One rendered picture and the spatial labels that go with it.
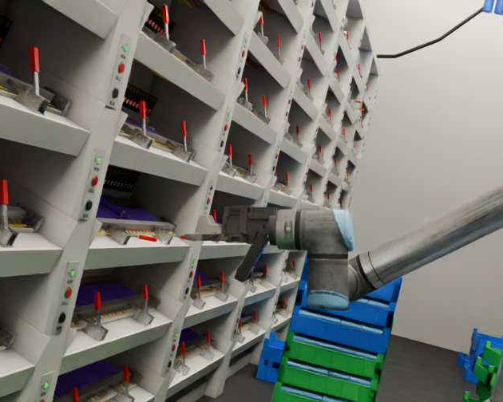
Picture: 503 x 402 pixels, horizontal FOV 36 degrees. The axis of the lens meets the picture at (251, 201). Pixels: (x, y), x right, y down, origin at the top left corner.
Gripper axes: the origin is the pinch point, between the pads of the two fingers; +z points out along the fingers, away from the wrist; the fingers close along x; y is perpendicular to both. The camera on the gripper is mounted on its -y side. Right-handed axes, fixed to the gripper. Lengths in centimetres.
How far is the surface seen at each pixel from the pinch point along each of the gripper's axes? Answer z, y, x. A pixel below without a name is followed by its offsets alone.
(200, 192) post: 2.6, 11.5, -16.0
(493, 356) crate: -81, -49, -173
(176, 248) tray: 5.1, -2.4, -5.5
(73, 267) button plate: 5.3, -4.9, 49.1
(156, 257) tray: 6.2, -4.2, 5.4
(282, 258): 7, -9, -156
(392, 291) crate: -43, -16, -69
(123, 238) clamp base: 5.2, -0.1, 27.6
